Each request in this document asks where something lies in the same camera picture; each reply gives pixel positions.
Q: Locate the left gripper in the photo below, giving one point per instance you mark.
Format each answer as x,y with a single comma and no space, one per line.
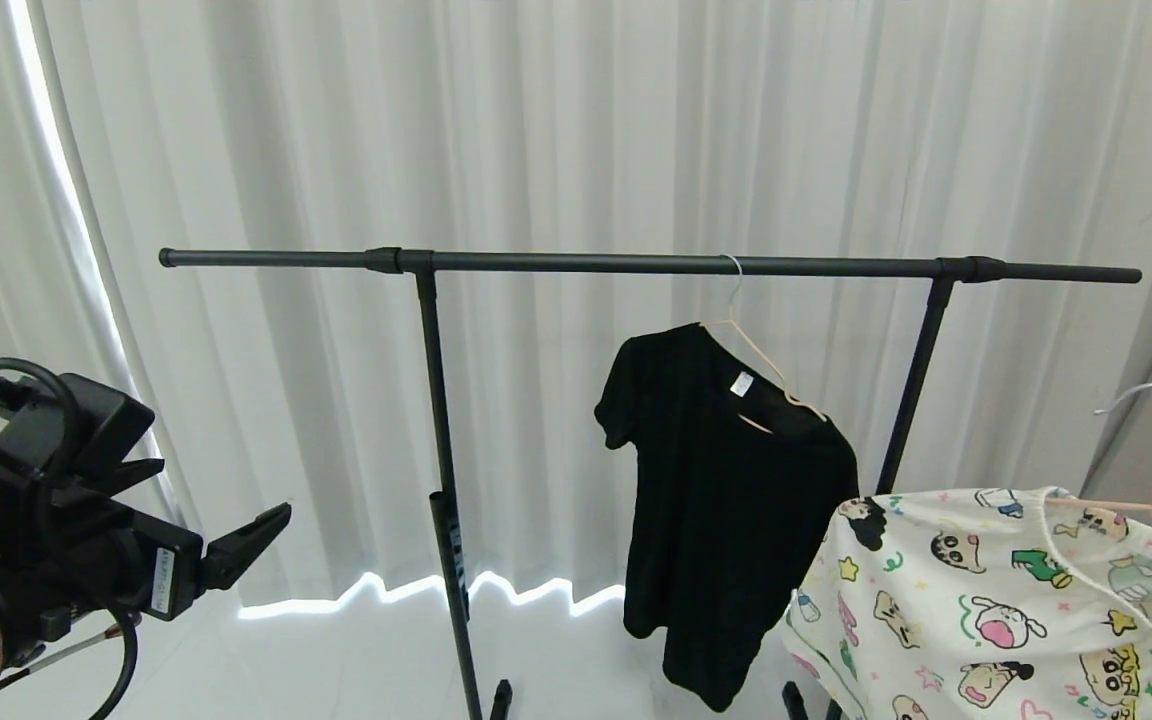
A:
106,570

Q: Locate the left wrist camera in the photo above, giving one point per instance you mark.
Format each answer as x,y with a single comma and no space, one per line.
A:
56,450

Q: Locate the white curtain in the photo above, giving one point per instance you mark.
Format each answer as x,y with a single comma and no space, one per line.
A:
286,150

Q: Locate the black clothes rack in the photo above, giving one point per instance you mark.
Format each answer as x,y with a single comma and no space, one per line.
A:
586,263

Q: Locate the black garment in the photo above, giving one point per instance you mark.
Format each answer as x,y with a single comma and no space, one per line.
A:
726,550

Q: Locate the cream printed garment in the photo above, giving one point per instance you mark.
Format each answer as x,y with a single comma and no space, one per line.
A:
936,620

